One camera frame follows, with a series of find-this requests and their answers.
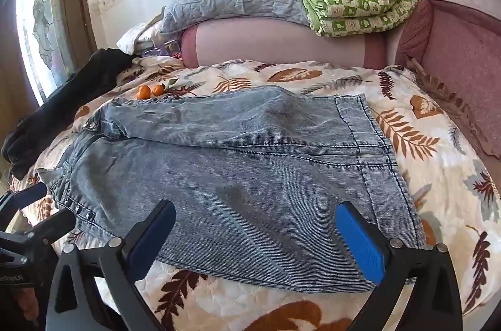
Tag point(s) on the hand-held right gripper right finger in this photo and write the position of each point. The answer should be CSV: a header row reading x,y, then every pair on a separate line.
x,y
360,245

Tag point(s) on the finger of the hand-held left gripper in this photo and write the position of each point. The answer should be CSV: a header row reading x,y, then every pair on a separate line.
x,y
51,225
27,195

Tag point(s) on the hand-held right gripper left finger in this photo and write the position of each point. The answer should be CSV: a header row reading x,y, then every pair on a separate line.
x,y
154,237

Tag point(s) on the blue washed denim pants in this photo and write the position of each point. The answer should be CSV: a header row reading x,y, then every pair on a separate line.
x,y
219,174

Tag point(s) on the person's left hand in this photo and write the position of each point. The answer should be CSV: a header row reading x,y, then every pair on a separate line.
x,y
28,305

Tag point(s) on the black garment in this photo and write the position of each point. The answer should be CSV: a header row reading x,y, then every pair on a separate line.
x,y
62,108

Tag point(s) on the leaf print fleece blanket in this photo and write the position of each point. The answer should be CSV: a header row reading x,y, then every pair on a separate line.
x,y
430,166

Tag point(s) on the small orange tangerine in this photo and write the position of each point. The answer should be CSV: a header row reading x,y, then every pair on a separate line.
x,y
143,92
158,89

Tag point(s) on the purple packet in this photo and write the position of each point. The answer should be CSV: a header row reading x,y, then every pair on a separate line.
x,y
170,48

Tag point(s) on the white crumpled cloth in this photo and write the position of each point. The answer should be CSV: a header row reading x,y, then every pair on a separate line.
x,y
135,35

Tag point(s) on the green patterned quilt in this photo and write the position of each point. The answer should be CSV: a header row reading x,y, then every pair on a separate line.
x,y
360,2

